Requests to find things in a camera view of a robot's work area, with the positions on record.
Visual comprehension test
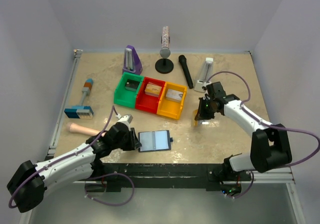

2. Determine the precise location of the navy blue card holder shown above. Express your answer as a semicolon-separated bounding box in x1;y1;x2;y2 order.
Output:
138;130;173;152

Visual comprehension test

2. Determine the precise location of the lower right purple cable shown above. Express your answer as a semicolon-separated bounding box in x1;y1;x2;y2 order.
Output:
223;171;255;200

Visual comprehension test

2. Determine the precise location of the white metronome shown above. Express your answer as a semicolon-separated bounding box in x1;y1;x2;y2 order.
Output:
193;57;214;92

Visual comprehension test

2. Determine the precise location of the blue toy block hammer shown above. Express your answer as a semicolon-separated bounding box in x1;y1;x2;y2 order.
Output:
64;78;94;119

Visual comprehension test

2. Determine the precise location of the white silver credit card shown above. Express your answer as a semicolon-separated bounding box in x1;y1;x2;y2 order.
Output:
199;120;209;125

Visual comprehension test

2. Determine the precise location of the yellow plastic bin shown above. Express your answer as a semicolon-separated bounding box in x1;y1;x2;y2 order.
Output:
156;82;187;120

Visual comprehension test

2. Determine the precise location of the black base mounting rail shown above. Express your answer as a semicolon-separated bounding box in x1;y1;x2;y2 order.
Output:
82;163;251;193

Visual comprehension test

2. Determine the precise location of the orange card stack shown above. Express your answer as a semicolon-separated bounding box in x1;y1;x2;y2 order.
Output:
144;83;162;97

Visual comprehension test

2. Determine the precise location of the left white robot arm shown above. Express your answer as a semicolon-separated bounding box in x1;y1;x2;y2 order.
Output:
6;122;142;213

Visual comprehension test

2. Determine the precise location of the black handheld microphone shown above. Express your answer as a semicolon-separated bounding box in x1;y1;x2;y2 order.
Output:
178;55;194;89

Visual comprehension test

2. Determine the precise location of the black round microphone stand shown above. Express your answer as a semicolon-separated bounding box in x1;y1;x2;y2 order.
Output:
155;58;174;74

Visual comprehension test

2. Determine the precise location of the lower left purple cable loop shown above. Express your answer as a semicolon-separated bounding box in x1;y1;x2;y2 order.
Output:
84;172;135;207

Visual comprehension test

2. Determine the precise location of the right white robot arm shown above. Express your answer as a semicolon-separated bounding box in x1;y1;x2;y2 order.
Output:
194;82;292;180

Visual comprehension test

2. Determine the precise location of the glitter microphone on stand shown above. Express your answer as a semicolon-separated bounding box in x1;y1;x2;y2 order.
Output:
159;26;171;58

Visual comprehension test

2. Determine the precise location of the white card stack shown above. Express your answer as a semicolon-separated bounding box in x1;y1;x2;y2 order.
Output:
165;89;183;102

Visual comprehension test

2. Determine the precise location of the red plastic bin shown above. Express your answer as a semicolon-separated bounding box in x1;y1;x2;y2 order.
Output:
135;77;166;114

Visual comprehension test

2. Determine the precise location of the purple metronome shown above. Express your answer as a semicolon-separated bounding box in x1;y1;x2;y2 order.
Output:
122;45;143;75

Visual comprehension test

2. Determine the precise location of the green plastic bin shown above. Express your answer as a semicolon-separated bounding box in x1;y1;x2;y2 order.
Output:
113;72;144;108

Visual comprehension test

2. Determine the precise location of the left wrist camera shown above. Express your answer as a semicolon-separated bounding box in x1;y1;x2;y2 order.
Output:
116;114;133;130

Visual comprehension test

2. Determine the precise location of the black card stack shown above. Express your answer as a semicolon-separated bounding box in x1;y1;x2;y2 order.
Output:
124;79;140;92

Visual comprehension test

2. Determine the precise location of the orange credit card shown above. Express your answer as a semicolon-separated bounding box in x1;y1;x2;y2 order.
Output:
191;109;199;127

